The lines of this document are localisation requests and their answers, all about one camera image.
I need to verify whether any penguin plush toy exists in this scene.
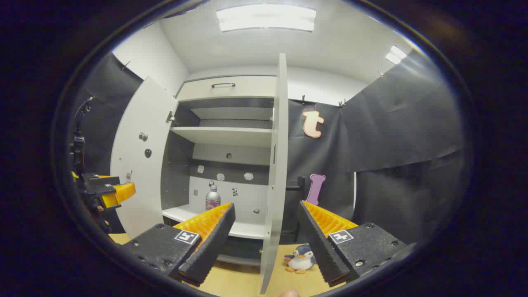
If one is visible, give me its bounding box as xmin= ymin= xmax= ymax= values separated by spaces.
xmin=283 ymin=244 xmax=317 ymax=274

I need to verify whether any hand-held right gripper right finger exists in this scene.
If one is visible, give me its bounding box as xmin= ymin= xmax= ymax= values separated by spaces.
xmin=298 ymin=200 xmax=417 ymax=288

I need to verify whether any large ceiling light panel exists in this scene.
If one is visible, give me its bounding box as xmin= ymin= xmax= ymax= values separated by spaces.
xmin=216 ymin=4 xmax=317 ymax=33

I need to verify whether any black door handle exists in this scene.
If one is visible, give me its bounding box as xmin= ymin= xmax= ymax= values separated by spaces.
xmin=286 ymin=176 xmax=306 ymax=203

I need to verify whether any white cabinet drawer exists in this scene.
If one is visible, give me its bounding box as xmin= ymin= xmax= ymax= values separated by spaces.
xmin=177 ymin=76 xmax=276 ymax=101

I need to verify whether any black backdrop cloth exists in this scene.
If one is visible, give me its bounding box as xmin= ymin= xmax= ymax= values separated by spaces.
xmin=70 ymin=49 xmax=467 ymax=248

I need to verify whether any small ceiling light panel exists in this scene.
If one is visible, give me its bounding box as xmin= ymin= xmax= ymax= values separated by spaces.
xmin=385 ymin=45 xmax=408 ymax=65

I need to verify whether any white cabinet with grey interior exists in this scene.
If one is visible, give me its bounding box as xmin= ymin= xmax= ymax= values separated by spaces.
xmin=161 ymin=74 xmax=277 ymax=266

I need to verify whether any silver bottle with colourful label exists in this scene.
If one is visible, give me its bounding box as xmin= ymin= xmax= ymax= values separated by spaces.
xmin=205 ymin=184 xmax=222 ymax=211

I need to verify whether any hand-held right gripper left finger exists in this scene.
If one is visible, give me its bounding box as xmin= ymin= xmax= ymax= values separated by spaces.
xmin=124 ymin=202 xmax=236 ymax=288

